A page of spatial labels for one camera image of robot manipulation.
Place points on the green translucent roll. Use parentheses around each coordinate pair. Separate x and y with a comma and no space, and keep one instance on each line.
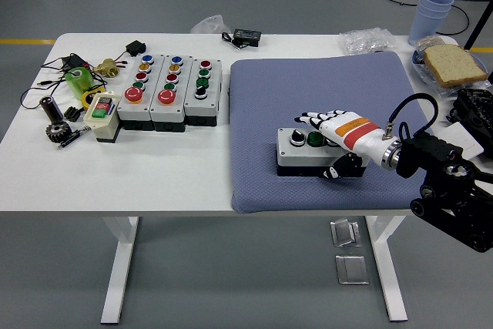
(79,82)

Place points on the black slanted pole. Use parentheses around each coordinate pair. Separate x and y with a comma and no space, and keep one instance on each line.
(479,24)

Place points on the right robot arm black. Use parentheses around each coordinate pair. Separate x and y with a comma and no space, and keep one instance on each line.
(454,186)

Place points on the metal floor plate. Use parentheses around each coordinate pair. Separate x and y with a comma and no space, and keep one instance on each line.
(351,270)
(344,233)

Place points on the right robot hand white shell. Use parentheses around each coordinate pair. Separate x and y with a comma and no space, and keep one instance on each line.
(358,134)

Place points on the white bread slice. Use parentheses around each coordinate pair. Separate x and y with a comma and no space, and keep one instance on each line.
(452,65)

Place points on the white switch box green button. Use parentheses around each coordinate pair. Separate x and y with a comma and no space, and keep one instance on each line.
(104,123)

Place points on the black textured device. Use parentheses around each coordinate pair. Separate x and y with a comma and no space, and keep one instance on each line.
(475,109)

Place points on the blue plate with plastic wrap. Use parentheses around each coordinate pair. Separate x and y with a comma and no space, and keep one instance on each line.
(423,74)

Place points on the small black heat sink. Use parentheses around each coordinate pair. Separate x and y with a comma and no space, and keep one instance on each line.
(71,113)

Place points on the brass valve fitting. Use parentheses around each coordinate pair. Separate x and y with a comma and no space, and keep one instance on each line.
(107,68)

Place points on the black gear with shaft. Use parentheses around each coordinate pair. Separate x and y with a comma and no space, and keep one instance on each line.
(52,109)

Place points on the clear bubble plastic pack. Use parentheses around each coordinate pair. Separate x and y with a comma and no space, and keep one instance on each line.
(366,41)

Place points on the clear crumpled plastic bag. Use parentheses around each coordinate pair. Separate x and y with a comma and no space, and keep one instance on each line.
(210,24)

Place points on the black digital meter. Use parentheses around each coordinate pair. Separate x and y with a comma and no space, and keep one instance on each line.
(248,36)

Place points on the grey four-button box with selector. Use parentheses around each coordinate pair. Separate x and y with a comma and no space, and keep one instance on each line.
(202,107)

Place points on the white card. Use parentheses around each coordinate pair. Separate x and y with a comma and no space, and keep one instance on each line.
(468,144)

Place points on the grey five-button emergency-stop box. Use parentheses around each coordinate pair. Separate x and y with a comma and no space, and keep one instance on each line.
(169,113)
(133,111)

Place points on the yellow tape roll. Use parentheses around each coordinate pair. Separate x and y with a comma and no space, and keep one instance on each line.
(85,98)

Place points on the black metal pen tool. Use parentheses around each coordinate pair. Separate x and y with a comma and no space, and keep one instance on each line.
(73,137)

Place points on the brown food in clear container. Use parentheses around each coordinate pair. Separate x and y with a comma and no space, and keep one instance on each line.
(431,43)

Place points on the white table leg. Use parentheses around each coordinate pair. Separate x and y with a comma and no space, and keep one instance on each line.
(387,267)
(119,267)

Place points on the black power adapter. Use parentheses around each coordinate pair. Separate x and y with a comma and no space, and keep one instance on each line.
(74,61)

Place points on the grey four-button control box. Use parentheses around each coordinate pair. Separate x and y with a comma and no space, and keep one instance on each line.
(292,155)

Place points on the blue-grey cushion mat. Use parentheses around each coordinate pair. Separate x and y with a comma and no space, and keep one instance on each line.
(308,86)

